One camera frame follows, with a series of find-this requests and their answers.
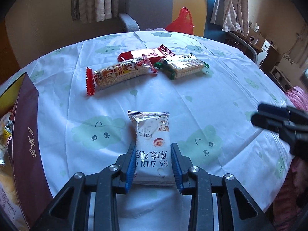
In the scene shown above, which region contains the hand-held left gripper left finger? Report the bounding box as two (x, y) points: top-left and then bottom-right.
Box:
(31, 141), (137, 231)

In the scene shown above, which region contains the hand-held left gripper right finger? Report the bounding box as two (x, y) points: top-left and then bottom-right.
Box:
(170, 143), (276, 231)

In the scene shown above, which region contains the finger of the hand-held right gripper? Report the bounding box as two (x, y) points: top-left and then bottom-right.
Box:
(257, 103), (291, 119)
(251, 113), (290, 132)

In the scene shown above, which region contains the small white silver snack packet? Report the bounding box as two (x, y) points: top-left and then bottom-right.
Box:
(127, 110), (176, 187)

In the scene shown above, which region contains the red-ended rice cracker packet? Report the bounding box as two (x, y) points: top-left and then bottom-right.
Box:
(86, 55), (158, 97)

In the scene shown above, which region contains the green-ended biscuit packet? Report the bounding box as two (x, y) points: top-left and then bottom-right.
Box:
(154, 54), (208, 80)

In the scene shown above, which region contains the long red snack packet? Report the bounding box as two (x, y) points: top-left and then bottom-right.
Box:
(117, 44), (176, 64)

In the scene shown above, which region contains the pile of assorted snack packets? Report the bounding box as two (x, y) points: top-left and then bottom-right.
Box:
(0, 109), (24, 230)

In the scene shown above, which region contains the person's right forearm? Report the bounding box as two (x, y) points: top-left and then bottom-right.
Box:
(289, 154), (308, 208)

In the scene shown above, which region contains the pink quilted blanket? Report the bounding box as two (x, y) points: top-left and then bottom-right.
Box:
(284, 86), (308, 112)

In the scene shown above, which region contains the white storage shelf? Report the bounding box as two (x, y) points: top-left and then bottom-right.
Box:
(269, 52), (304, 92)

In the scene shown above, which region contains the white cloud-print tablecloth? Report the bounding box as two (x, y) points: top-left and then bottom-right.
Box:
(0, 30), (297, 231)

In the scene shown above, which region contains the wooden cabinet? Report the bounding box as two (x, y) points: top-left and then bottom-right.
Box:
(248, 22), (280, 65)

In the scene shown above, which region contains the white box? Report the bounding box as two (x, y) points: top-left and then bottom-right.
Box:
(256, 40), (272, 66)

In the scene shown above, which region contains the dark red cloth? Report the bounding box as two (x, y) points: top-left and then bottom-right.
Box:
(273, 171), (304, 224)

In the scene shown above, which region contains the patterned beige curtain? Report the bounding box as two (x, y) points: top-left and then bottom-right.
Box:
(71, 0), (127, 24)
(210, 0), (255, 36)

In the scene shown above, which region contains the red plastic bag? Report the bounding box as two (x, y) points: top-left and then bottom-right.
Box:
(164, 7), (195, 35)

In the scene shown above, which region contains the pink cloth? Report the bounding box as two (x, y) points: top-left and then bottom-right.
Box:
(144, 27), (169, 33)

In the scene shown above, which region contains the grey yellow blue armchair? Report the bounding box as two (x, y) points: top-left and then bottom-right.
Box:
(118, 0), (231, 41)

